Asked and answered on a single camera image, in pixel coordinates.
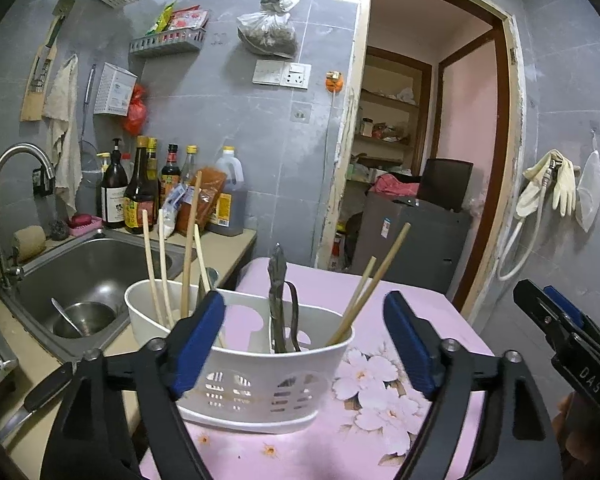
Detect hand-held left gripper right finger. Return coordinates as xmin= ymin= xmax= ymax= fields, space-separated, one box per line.
xmin=382 ymin=290 xmax=563 ymax=480

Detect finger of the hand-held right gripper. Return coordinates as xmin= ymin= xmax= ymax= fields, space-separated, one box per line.
xmin=544 ymin=286 xmax=600 ymax=356
xmin=513 ymin=279 xmax=576 ymax=356

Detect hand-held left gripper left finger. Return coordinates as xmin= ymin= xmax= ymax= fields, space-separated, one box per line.
xmin=40 ymin=290 xmax=227 ymax=480

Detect thin wooden chopstick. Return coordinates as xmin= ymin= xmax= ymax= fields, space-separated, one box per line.
xmin=337 ymin=256 xmax=378 ymax=331
xmin=193 ymin=223 xmax=216 ymax=295
xmin=325 ymin=222 xmax=412 ymax=347
xmin=141 ymin=208 xmax=176 ymax=330

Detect white plastic utensil caddy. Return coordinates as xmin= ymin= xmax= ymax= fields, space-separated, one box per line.
xmin=124 ymin=279 xmax=355 ymax=435

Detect person's right hand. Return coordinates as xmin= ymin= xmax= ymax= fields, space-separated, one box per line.
xmin=551 ymin=391 xmax=600 ymax=480

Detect metal utensil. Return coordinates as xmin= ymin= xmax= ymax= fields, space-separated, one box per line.
xmin=198 ymin=267 xmax=220 ymax=295

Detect pink floral tablecloth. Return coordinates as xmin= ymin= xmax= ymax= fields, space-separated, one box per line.
xmin=139 ymin=257 xmax=497 ymax=480

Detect metal tongs in basket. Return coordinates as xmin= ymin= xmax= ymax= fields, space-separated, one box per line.
xmin=267 ymin=242 xmax=303 ymax=354

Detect grey refrigerator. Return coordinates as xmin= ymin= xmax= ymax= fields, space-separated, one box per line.
xmin=352 ymin=194 xmax=473 ymax=295

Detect thick wooden chopstick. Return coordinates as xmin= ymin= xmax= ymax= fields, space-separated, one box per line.
xmin=180 ymin=171 xmax=203 ymax=319

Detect metal bowl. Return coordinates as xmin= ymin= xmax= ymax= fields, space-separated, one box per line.
xmin=52 ymin=301 xmax=117 ymax=339

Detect pale rubber glove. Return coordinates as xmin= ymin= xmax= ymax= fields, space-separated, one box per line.
xmin=517 ymin=150 xmax=564 ymax=219
xmin=552 ymin=157 xmax=581 ymax=216

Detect white mesh bag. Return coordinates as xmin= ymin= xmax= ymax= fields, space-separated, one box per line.
xmin=574 ymin=150 xmax=600 ymax=234

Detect red label oil bottle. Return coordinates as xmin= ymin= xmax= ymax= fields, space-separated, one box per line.
xmin=330 ymin=232 xmax=346 ymax=272

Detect stainless steel sink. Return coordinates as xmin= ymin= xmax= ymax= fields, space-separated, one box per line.
xmin=0 ymin=227 xmax=199 ymax=362

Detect white blue packet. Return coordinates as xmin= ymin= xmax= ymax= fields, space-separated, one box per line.
xmin=159 ymin=183 xmax=189 ymax=239

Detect metal spoon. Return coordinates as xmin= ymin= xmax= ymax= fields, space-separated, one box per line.
xmin=51 ymin=298 xmax=84 ymax=337

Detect orange brown packet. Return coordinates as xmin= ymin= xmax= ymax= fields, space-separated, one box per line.
xmin=176 ymin=166 xmax=229 ymax=235

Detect large cooking oil jug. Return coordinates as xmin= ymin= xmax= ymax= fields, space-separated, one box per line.
xmin=205 ymin=146 xmax=246 ymax=237

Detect black flat panel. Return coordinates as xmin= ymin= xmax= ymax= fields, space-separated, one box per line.
xmin=417 ymin=158 xmax=475 ymax=213

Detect large dark sauce bottle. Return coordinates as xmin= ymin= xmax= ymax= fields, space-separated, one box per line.
xmin=123 ymin=136 xmax=156 ymax=235

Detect pink soap dish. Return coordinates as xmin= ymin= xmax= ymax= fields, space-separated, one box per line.
xmin=67 ymin=215 xmax=104 ymax=238

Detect pink cloth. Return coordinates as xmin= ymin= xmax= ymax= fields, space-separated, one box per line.
xmin=369 ymin=172 xmax=421 ymax=199

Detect brown pump bottle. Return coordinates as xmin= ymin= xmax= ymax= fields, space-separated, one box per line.
xmin=97 ymin=138 xmax=130 ymax=230

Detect dark bottle with red label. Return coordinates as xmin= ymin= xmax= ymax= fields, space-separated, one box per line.
xmin=160 ymin=144 xmax=182 ymax=206

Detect clear bottle with yellow cap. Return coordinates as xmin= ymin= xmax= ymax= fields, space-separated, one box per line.
xmin=180 ymin=145 xmax=200 ymax=196

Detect slim dark sauce bottle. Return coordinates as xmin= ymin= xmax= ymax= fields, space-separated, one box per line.
xmin=146 ymin=137 xmax=162 ymax=211

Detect beige loofah sponge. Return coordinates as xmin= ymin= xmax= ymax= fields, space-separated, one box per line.
xmin=12 ymin=225 xmax=47 ymax=261

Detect wooden shelf unit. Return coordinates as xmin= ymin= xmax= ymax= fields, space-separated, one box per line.
xmin=347 ymin=46 xmax=434 ymax=187

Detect red plastic bag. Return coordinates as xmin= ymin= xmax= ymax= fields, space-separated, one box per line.
xmin=124 ymin=84 xmax=149 ymax=136

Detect beige hanging towel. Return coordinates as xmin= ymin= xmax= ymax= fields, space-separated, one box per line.
xmin=42 ymin=54 xmax=84 ymax=217

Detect hanging metal skimmer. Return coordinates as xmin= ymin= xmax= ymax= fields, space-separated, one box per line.
xmin=79 ymin=64 xmax=104 ymax=177

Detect chrome sink faucet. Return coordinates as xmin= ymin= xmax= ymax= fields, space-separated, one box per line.
xmin=0 ymin=142 xmax=56 ymax=292

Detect plastic bag of dried goods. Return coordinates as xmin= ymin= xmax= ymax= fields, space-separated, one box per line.
xmin=237 ymin=0 xmax=301 ymax=59

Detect red white snack packet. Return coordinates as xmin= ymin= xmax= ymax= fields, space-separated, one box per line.
xmin=168 ymin=7 xmax=211 ymax=32

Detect yellow green snack packet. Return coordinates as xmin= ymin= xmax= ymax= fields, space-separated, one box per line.
xmin=152 ymin=2 xmax=179 ymax=36

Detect white hose with nozzle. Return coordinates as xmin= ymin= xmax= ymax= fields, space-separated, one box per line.
xmin=496 ymin=160 xmax=564 ymax=282

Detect black-handled knife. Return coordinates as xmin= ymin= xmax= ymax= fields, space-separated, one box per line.
xmin=0 ymin=361 xmax=74 ymax=442

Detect wooden door frame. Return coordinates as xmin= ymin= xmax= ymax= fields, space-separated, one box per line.
xmin=314 ymin=0 xmax=527 ymax=313

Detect white plastic wall box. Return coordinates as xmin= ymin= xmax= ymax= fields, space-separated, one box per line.
xmin=93 ymin=62 xmax=139 ymax=116

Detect white wall switch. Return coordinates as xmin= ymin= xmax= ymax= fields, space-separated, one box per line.
xmin=252 ymin=59 xmax=286 ymax=86

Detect white wall socket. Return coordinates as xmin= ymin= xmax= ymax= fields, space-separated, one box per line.
xmin=282 ymin=62 xmax=312 ymax=90

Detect grey wall shelf basket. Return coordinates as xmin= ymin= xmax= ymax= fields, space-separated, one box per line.
xmin=129 ymin=27 xmax=208 ymax=57

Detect kitchen knife with dark handle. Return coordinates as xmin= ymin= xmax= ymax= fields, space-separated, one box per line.
xmin=44 ymin=0 xmax=76 ymax=66

